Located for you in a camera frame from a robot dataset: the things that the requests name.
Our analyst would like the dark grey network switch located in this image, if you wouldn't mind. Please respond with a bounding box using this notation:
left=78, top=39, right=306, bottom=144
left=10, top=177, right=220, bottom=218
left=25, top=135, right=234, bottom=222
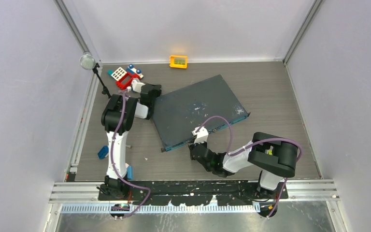
left=152, top=75, right=250, bottom=152

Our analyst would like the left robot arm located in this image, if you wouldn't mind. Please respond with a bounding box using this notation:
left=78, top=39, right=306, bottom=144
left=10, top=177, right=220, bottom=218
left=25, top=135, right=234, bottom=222
left=99, top=83, right=162, bottom=200

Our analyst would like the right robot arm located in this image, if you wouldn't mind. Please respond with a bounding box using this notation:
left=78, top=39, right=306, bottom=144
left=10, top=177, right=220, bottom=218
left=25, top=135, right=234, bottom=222
left=188, top=132, right=302, bottom=199

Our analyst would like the blue white toy brick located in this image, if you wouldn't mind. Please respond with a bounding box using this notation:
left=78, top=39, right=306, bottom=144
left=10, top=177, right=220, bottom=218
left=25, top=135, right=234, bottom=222
left=126, top=64, right=143, bottom=79

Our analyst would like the white window toy brick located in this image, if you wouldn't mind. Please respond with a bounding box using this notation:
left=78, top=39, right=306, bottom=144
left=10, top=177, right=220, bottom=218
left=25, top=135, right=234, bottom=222
left=110, top=67, right=127, bottom=81

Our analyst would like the blue toy block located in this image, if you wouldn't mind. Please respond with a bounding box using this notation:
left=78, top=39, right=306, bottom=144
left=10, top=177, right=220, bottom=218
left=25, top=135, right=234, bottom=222
left=97, top=145, right=109, bottom=160

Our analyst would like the blue white wedge block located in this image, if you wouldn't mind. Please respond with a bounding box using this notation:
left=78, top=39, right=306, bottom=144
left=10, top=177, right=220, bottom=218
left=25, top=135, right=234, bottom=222
left=126, top=164, right=133, bottom=180

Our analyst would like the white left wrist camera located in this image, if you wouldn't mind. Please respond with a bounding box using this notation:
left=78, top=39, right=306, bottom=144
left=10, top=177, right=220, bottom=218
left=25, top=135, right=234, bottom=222
left=127, top=78, right=145, bottom=93

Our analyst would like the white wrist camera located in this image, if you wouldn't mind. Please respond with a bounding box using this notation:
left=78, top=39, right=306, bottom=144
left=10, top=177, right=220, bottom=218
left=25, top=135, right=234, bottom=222
left=127, top=78, right=145, bottom=93
left=192, top=126, right=209, bottom=144

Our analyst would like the red toy brick frame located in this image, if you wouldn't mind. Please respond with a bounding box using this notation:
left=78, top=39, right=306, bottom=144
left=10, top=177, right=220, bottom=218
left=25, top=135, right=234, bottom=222
left=115, top=72, right=140, bottom=90

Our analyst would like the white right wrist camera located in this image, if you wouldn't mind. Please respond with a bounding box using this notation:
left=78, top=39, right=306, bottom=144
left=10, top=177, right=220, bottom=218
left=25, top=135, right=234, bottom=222
left=192, top=126, right=209, bottom=144

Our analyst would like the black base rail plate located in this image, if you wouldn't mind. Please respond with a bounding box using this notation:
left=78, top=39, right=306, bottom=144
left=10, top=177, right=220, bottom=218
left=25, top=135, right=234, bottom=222
left=97, top=180, right=288, bottom=206

